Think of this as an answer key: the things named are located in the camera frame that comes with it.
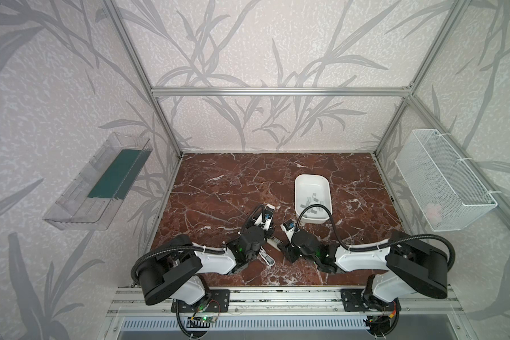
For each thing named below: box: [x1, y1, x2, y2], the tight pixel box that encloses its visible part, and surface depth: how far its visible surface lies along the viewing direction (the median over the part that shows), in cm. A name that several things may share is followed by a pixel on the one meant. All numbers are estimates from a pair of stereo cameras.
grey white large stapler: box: [266, 235, 284, 252], surface depth 87 cm
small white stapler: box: [257, 246, 276, 267], surface depth 84 cm
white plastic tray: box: [294, 174, 333, 224], surface depth 104 cm
